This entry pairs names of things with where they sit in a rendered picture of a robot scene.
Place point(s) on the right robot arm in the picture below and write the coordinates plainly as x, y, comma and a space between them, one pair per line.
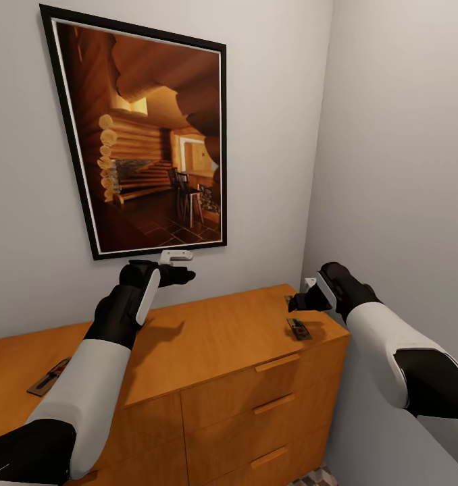
411, 371

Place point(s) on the cabinet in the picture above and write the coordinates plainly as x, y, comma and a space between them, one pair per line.
216, 392

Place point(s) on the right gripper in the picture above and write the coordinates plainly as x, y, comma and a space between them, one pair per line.
307, 302

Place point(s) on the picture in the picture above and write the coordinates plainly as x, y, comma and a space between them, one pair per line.
145, 113

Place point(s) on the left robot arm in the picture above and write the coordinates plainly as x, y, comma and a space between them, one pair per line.
64, 436

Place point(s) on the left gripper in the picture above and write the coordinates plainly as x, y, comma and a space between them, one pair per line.
178, 275

